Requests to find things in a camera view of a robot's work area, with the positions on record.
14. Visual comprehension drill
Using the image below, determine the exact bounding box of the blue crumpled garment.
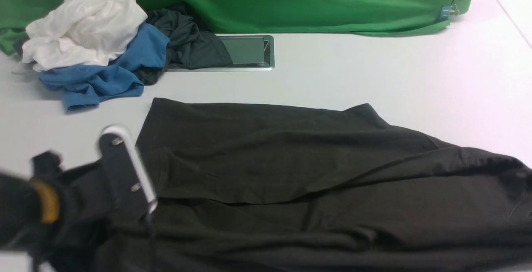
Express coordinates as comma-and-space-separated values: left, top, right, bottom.
39, 23, 170, 112

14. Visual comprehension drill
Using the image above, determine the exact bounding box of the blue binder clip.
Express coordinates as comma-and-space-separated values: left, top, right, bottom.
440, 4, 461, 20

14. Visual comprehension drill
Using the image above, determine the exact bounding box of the white crumpled garment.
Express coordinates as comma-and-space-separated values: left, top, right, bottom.
21, 0, 147, 71

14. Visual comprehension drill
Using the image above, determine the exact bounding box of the dark teal crumpled garment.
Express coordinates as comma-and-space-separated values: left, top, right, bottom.
134, 3, 233, 86

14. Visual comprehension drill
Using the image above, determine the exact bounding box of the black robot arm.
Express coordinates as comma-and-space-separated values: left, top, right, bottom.
1, 151, 157, 272

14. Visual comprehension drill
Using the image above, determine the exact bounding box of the dark gray long-sleeved shirt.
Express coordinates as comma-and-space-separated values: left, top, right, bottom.
137, 98, 531, 272

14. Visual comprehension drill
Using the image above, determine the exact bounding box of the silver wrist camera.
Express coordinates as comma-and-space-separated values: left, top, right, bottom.
98, 124, 158, 220

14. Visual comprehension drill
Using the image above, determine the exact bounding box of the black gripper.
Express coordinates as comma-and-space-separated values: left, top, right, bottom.
30, 152, 154, 272

